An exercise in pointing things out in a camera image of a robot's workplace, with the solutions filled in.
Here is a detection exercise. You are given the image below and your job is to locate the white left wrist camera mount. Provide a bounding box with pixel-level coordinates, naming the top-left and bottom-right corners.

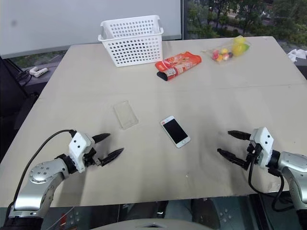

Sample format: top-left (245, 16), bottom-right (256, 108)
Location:
top-left (69, 131), bottom-right (95, 173)

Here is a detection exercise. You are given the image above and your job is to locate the white gold smartphone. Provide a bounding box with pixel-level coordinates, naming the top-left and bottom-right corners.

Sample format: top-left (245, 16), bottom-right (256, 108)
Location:
top-left (160, 115), bottom-right (191, 149)

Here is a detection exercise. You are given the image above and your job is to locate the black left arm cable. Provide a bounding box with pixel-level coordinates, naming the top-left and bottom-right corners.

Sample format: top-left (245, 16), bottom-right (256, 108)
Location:
top-left (6, 129), bottom-right (77, 216)

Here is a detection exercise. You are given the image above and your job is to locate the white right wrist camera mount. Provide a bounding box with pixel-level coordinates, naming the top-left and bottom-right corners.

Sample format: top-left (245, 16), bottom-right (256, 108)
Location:
top-left (249, 126), bottom-right (275, 169)

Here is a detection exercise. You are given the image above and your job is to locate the crumpled white paper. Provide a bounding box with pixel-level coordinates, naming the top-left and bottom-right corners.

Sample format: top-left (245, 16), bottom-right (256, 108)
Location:
top-left (287, 48), bottom-right (307, 62)

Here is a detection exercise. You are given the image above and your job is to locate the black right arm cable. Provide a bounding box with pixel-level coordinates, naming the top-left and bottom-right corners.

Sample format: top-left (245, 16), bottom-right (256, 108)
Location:
top-left (248, 144), bottom-right (295, 212)

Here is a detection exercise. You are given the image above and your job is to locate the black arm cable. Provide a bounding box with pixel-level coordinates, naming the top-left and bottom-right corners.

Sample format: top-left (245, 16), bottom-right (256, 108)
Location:
top-left (248, 144), bottom-right (295, 212)
top-left (6, 129), bottom-right (77, 216)

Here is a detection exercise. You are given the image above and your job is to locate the white projection screen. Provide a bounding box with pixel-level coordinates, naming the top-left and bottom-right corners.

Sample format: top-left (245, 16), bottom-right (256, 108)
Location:
top-left (0, 0), bottom-right (182, 59)

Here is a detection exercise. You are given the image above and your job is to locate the white power strip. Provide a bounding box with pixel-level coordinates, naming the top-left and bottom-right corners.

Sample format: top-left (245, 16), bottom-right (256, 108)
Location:
top-left (29, 67), bottom-right (49, 78)

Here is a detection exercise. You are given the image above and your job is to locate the orange snack bag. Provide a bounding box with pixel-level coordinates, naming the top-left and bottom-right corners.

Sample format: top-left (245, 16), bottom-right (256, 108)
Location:
top-left (154, 51), bottom-right (202, 82)

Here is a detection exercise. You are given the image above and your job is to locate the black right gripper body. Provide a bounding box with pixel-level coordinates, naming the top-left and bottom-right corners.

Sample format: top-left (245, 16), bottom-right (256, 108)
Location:
top-left (244, 140), bottom-right (262, 171)

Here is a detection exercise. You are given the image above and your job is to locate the dark rounded robot torso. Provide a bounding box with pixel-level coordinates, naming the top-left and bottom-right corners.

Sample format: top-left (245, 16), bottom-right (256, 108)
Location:
top-left (115, 199), bottom-right (221, 230)

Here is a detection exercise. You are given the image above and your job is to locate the black cable on sill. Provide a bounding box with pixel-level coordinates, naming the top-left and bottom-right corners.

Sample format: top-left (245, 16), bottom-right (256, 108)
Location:
top-left (16, 70), bottom-right (33, 96)

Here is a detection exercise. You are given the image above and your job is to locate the clear phone case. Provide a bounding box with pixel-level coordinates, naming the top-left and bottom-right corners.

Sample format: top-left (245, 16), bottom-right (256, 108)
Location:
top-left (113, 100), bottom-right (140, 130)

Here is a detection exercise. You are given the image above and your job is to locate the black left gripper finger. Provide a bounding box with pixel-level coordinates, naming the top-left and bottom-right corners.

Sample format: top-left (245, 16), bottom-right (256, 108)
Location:
top-left (98, 147), bottom-right (125, 167)
top-left (92, 133), bottom-right (111, 145)

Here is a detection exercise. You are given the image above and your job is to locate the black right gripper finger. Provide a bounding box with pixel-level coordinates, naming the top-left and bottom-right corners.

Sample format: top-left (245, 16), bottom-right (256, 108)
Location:
top-left (216, 148), bottom-right (248, 170)
top-left (227, 130), bottom-right (251, 142)

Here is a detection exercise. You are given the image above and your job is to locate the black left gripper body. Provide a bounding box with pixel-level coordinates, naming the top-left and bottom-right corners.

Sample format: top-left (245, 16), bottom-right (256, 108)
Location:
top-left (83, 143), bottom-right (102, 168)

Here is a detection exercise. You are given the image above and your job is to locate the white perforated plastic basket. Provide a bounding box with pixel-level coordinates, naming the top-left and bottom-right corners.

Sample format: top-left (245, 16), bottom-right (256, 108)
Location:
top-left (97, 14), bottom-right (165, 68)

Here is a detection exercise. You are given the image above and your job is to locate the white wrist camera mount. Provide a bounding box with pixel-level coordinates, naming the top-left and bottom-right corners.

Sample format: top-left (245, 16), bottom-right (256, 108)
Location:
top-left (249, 126), bottom-right (275, 169)
top-left (69, 131), bottom-right (95, 173)

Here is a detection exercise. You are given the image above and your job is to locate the clear bag of toy fruit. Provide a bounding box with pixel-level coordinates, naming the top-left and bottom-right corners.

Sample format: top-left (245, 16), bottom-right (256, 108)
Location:
top-left (201, 35), bottom-right (252, 63)

